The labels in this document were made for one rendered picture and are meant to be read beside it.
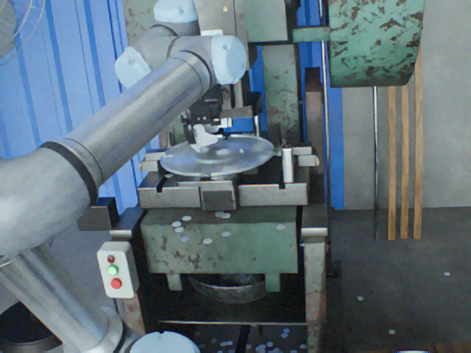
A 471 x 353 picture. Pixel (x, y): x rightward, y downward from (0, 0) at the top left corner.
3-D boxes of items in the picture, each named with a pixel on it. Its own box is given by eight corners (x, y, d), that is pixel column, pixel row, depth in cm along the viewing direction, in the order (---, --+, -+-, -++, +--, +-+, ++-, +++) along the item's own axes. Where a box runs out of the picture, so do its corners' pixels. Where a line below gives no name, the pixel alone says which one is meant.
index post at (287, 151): (294, 182, 136) (292, 146, 132) (283, 182, 136) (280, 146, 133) (294, 178, 138) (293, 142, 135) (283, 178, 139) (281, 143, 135)
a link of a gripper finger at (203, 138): (220, 159, 116) (214, 127, 109) (193, 160, 117) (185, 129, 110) (221, 149, 118) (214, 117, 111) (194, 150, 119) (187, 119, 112)
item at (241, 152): (268, 175, 122) (267, 171, 121) (145, 178, 127) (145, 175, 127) (278, 135, 148) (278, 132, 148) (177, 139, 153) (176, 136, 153)
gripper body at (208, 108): (222, 129, 109) (213, 81, 100) (180, 132, 110) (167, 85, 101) (224, 104, 114) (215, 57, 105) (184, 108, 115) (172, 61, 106)
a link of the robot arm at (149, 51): (153, 57, 81) (190, 21, 87) (103, 58, 87) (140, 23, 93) (171, 98, 86) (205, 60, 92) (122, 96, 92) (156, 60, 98)
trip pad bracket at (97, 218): (121, 270, 140) (107, 202, 132) (87, 269, 141) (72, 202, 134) (128, 258, 145) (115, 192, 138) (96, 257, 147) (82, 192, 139)
